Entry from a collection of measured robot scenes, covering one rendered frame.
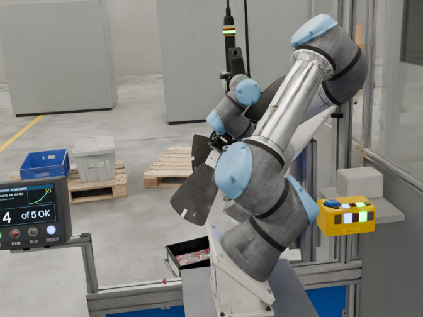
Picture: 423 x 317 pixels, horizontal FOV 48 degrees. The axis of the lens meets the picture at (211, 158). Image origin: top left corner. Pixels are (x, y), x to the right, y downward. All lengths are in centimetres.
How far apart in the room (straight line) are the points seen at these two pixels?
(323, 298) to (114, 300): 70
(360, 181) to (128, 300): 111
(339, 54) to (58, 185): 84
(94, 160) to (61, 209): 328
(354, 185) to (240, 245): 108
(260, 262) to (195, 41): 630
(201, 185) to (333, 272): 60
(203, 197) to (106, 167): 294
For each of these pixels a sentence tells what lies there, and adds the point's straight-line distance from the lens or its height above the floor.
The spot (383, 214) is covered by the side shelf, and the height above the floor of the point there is 86.
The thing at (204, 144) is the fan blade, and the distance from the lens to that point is 207.
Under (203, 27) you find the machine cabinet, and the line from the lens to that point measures 728.
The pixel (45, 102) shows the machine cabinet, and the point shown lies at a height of 24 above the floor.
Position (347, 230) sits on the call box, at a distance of 158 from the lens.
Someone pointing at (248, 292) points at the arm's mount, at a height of 107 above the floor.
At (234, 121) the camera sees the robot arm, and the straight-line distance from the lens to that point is 147.
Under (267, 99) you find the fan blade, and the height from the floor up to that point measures 135.
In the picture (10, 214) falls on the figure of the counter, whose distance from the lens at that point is 147.
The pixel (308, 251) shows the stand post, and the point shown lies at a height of 65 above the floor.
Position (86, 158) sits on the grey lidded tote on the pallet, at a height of 39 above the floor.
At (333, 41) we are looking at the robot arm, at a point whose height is 160.
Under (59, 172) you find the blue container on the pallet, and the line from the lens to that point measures 475.
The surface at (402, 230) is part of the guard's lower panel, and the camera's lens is 220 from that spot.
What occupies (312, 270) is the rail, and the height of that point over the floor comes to 85.
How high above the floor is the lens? 169
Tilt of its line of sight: 17 degrees down
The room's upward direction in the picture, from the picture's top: 3 degrees counter-clockwise
